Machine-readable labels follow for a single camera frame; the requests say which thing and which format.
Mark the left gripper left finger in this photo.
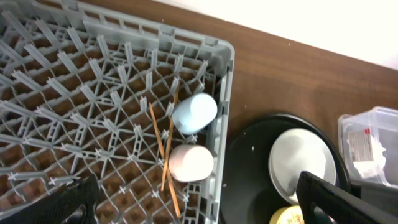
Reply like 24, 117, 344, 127
1, 175, 100, 224

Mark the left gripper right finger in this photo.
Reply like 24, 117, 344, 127
296, 171, 397, 224

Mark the yellow bowl with food scraps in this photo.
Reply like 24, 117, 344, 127
269, 205, 305, 224

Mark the grey round plate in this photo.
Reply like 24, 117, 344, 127
268, 128, 337, 205

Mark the wooden chopstick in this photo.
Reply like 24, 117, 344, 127
149, 103, 181, 218
161, 84, 179, 191

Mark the pink plastic cup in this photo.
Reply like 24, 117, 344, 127
169, 145, 214, 182

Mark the blue plastic cup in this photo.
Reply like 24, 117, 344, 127
172, 93, 218, 135

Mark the grey dishwasher rack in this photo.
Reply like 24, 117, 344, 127
1, 1, 235, 223

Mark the black rectangular tray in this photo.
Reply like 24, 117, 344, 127
351, 180, 398, 216

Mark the round black tray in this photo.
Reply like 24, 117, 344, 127
219, 113, 351, 224

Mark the clear plastic bin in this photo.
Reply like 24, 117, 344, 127
338, 106, 397, 189

